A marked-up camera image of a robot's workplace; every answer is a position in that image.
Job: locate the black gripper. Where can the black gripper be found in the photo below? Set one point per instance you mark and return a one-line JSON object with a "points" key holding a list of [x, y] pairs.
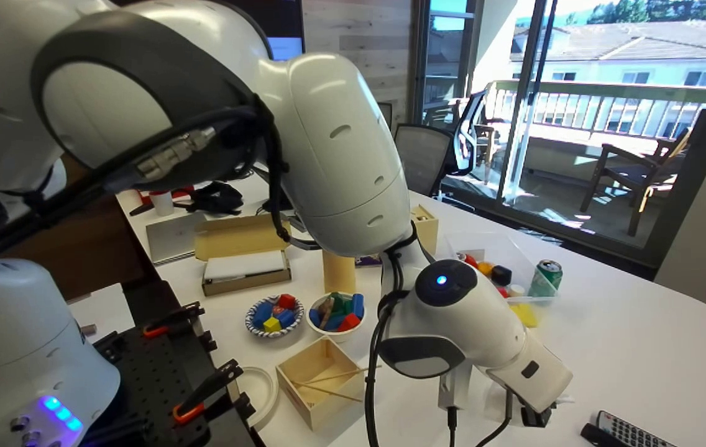
{"points": [[535, 418]]}

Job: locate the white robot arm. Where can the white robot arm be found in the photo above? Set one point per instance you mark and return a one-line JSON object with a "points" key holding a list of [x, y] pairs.
{"points": [[166, 94]]}

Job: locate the black remote keypad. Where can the black remote keypad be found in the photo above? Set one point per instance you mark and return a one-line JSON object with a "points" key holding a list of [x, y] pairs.
{"points": [[610, 430]]}

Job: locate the green soda can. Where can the green soda can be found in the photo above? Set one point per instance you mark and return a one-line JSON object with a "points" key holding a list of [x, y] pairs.
{"points": [[548, 280]]}

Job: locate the small wooden box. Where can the small wooden box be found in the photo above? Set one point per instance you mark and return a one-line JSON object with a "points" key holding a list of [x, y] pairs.
{"points": [[328, 366]]}

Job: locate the white bowl of blocks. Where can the white bowl of blocks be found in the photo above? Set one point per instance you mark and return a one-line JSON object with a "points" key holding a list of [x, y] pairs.
{"points": [[336, 315]]}

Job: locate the wooden chopstick upper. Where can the wooden chopstick upper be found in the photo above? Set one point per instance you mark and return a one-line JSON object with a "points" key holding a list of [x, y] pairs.
{"points": [[336, 394]]}

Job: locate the white tape roll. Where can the white tape roll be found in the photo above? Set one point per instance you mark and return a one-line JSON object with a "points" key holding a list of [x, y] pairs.
{"points": [[261, 390]]}

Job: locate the grey office chair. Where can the grey office chair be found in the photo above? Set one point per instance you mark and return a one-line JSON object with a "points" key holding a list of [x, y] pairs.
{"points": [[422, 154]]}

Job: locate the blue patterned paper plate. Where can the blue patterned paper plate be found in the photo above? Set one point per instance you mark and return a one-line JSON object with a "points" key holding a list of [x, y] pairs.
{"points": [[273, 317]]}

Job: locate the right orange black clamp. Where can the right orange black clamp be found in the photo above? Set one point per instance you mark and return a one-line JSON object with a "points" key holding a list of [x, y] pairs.
{"points": [[186, 410]]}

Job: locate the orange black clamp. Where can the orange black clamp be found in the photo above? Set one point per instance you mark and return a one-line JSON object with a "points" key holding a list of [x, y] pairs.
{"points": [[165, 325], [186, 410]]}

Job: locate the open cardboard box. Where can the open cardboard box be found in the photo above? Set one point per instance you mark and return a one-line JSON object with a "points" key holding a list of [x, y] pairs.
{"points": [[240, 254]]}

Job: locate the left orange black clamp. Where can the left orange black clamp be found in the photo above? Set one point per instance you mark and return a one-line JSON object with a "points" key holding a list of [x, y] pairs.
{"points": [[165, 325]]}

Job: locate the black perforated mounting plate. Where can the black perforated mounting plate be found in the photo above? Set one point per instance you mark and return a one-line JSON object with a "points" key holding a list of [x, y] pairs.
{"points": [[161, 372]]}

